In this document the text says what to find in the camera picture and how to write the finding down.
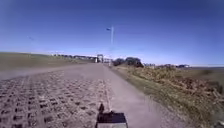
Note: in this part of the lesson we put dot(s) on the tall pale lamp post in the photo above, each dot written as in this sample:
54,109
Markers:
112,43

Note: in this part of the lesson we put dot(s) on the row of distant buildings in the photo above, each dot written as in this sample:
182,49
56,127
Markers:
86,57

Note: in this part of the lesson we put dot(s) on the grey road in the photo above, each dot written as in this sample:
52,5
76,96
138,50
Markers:
40,71

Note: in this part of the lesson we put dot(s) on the flat grass field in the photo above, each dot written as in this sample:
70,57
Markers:
26,60

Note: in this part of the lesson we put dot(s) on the concrete grid paver surface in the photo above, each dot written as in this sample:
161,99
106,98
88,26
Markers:
56,100

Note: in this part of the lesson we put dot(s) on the grey concrete path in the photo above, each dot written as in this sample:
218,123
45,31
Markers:
128,100

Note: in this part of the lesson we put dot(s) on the clump of dark bushes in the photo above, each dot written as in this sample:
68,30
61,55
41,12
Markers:
130,62

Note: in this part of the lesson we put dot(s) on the grass verge with dry brush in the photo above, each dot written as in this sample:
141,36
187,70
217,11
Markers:
180,86

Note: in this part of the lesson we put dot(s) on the distant low buildings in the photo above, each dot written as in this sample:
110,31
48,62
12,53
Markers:
182,66

